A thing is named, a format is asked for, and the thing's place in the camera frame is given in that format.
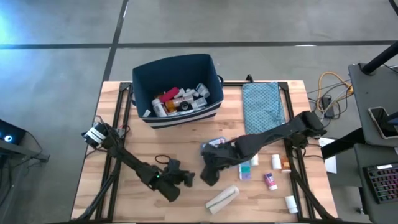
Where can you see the white green box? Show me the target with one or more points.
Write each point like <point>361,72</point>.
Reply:
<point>255,160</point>

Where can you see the black smartphone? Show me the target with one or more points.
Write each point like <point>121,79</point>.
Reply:
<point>381,119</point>

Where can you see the blue translucent plastic case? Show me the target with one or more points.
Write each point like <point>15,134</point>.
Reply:
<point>216,142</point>

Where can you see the black power adapter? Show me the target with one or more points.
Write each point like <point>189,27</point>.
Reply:
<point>328,107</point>

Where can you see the large amber pill bottle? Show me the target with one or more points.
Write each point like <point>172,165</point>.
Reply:
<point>178,101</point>

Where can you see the white paper sheet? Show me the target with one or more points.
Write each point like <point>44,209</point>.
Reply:
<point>331,163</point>

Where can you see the small white box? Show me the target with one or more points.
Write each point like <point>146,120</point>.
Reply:
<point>147,113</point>

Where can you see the navy white striped fabric basket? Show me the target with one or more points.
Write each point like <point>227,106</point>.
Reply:
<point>174,70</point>

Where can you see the pink purple small bottle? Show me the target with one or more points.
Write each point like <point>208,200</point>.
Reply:
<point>270,181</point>

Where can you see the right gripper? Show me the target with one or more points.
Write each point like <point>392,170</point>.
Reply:
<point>222,154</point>

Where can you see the small orange pill bottle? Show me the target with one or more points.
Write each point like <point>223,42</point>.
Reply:
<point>286,165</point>

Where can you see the black device blue light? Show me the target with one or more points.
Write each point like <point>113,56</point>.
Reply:
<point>15,132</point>

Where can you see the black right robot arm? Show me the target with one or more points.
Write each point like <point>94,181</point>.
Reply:
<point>280,130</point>

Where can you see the black aluminium rig frame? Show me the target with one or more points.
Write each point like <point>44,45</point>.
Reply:
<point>311,199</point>

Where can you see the red bandage roll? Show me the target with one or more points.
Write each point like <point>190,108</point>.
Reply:
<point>169,95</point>

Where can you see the backlit black keyboard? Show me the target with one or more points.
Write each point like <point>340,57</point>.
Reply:
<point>382,183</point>

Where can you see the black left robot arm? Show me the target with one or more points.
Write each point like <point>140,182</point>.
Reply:
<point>133,161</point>

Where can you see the grey side stand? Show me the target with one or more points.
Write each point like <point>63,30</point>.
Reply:
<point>18,149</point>

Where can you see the black monitor pole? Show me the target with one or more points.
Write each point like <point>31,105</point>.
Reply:
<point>381,58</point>

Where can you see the black tape roll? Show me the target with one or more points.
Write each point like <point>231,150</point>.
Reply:
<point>179,106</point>

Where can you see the teal patterned cloth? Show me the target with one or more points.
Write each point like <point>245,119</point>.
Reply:
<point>262,105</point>

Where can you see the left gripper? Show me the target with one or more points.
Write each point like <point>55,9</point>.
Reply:
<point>172,171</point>

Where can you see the beige elastic bandage roll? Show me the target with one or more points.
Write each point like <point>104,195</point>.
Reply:
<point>222,199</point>

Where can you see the dark grey side desk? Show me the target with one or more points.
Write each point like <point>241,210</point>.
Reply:
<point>360,193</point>

